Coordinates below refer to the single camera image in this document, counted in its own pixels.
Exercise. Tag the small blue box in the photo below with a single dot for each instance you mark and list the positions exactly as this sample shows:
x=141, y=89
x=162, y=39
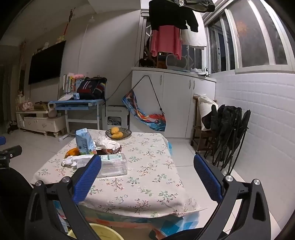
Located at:
x=76, y=96

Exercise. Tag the white plastic bag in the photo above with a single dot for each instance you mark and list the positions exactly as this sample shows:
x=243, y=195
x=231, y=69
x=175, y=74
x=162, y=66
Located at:
x=107, y=142

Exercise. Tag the pink plush toy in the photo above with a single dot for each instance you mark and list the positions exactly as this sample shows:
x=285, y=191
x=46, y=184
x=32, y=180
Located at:
x=78, y=76

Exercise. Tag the row of books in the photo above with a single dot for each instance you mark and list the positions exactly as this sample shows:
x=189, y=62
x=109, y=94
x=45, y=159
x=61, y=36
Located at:
x=69, y=84

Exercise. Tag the black hanging garment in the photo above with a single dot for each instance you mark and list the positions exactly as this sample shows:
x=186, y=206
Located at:
x=168, y=16

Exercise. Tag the blue desk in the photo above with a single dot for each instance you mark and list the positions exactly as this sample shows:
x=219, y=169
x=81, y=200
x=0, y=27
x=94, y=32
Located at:
x=76, y=103

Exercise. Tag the clear plastic tissue pack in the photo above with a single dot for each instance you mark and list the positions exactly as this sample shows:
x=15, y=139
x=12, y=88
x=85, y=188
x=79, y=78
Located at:
x=114, y=165

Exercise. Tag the colourful patterned under cloth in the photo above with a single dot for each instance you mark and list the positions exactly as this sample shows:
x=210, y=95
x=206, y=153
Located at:
x=138, y=221

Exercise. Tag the window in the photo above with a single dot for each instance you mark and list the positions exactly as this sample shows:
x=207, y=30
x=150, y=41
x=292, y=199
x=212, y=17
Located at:
x=253, y=37

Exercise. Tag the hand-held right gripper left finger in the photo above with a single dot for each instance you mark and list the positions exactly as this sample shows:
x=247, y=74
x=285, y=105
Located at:
x=87, y=178

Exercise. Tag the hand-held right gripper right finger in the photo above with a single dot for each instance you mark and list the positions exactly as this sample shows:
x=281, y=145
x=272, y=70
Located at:
x=207, y=180

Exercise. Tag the black television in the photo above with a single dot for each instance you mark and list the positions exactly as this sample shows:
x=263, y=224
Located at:
x=46, y=62

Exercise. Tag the woven fruit plate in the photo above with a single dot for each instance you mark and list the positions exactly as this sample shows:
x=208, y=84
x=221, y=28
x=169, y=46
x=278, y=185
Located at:
x=126, y=133

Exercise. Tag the white pillow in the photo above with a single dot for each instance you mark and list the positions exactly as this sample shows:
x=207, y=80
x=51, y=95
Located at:
x=206, y=108

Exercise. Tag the floral tablecloth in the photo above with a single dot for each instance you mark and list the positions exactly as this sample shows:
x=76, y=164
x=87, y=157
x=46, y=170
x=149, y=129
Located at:
x=143, y=175

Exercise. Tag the wooden chair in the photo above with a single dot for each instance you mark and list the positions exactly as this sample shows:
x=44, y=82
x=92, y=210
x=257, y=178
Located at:
x=198, y=136

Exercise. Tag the yellow mango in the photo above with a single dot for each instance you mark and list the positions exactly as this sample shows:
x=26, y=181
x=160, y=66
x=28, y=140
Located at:
x=114, y=130
x=118, y=135

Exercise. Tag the white sneakers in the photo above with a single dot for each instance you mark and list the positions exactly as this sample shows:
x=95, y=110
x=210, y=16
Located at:
x=199, y=71

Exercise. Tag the yellow bin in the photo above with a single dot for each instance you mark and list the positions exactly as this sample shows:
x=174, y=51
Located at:
x=103, y=232

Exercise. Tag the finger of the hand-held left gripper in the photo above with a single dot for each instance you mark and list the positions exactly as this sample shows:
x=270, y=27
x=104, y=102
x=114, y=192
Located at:
x=12, y=150
x=2, y=140

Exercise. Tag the colourful sling bag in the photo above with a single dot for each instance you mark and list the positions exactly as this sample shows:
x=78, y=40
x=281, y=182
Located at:
x=149, y=120

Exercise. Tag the beige kettlebell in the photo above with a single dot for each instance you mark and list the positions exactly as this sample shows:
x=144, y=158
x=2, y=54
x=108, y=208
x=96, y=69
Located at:
x=52, y=112

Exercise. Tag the white papers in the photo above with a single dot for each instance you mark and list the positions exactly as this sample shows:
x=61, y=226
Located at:
x=65, y=97

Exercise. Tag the folded black chairs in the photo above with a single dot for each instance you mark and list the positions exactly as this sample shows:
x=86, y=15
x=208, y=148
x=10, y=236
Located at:
x=228, y=129

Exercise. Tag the pink hanging garment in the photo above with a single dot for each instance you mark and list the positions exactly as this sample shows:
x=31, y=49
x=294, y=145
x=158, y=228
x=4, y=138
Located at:
x=164, y=41

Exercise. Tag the dark striped backpack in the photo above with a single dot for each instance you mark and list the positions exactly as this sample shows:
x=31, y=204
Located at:
x=92, y=88

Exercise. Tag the blue paper packet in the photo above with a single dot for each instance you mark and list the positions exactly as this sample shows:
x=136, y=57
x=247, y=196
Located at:
x=84, y=142

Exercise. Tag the person's left forearm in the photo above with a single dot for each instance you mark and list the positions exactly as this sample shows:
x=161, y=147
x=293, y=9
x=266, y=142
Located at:
x=13, y=203

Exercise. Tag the white fan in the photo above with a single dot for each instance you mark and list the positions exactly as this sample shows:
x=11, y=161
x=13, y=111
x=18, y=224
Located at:
x=176, y=62

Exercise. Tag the white hanging garment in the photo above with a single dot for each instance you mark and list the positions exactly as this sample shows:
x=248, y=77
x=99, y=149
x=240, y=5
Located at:
x=196, y=38

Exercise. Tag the white television cabinet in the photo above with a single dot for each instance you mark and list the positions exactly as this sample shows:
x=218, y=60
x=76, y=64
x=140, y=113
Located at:
x=41, y=123

